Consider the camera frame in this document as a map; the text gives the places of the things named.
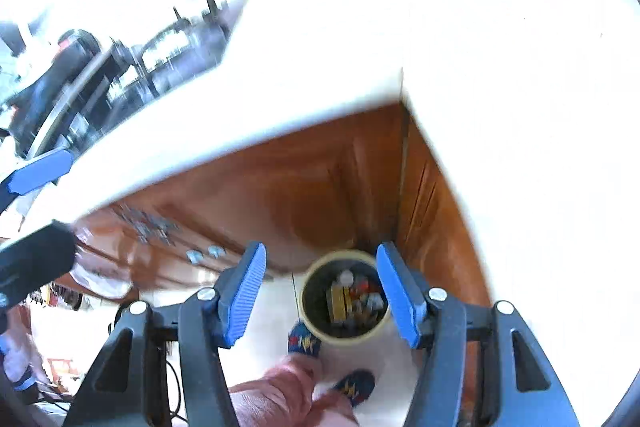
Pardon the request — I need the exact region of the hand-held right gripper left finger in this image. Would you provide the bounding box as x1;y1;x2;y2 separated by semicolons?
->
62;241;268;427

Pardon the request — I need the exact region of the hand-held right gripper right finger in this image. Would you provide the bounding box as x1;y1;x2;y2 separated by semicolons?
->
375;242;582;427

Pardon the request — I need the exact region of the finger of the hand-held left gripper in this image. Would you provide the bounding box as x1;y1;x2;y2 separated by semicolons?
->
0;147;74;212
0;222;76;308

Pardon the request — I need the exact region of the red snack packet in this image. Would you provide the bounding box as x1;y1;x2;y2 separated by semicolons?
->
350;286;382;304

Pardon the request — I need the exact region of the beige round trash bin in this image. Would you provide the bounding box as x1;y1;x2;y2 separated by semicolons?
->
300;249;393;348

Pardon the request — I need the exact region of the person's left shoe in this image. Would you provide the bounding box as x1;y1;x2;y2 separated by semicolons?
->
287;321;323;358

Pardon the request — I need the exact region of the stainless steel appliance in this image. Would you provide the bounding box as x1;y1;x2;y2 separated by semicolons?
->
20;42;131;158

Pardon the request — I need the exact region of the black round cooker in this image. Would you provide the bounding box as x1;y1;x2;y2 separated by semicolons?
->
10;29;103;128

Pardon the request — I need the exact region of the wooden kitchen cabinet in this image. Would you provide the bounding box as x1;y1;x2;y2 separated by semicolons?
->
55;102;493;308

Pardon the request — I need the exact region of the person's right leg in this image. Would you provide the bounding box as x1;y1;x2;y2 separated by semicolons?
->
310;392;358;427

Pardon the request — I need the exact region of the aluminium foil burner liner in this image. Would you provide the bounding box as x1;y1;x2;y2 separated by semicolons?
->
140;27;201;72

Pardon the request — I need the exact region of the black glass gas stove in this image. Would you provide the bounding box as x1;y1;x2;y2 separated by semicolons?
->
107;0;251;100

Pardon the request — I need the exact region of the black floor cable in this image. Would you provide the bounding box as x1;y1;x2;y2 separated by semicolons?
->
165;357;186;423

